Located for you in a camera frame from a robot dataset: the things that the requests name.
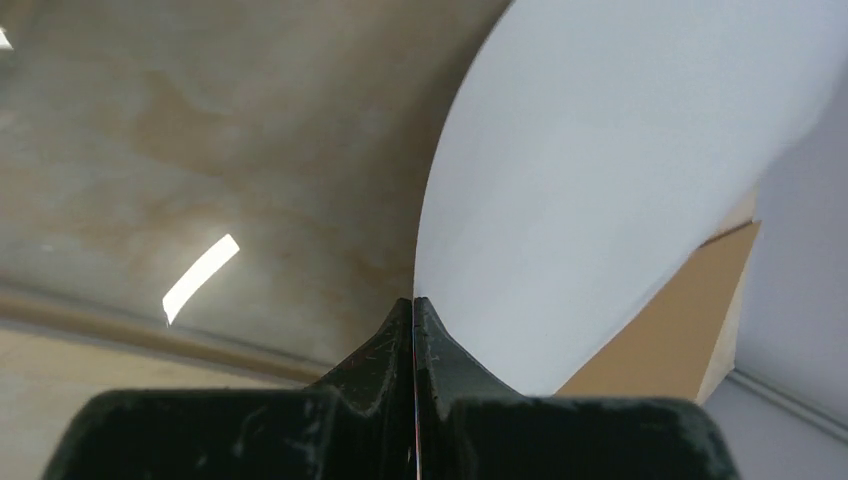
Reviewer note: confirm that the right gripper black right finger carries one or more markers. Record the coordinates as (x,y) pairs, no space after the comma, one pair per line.
(471,425)

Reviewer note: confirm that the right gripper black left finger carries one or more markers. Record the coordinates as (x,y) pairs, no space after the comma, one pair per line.
(355,422)

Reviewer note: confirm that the brown frame backing board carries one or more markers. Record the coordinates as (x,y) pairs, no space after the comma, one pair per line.
(683,343)

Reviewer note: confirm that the wooden picture frame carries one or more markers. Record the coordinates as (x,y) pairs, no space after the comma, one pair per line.
(58,313)

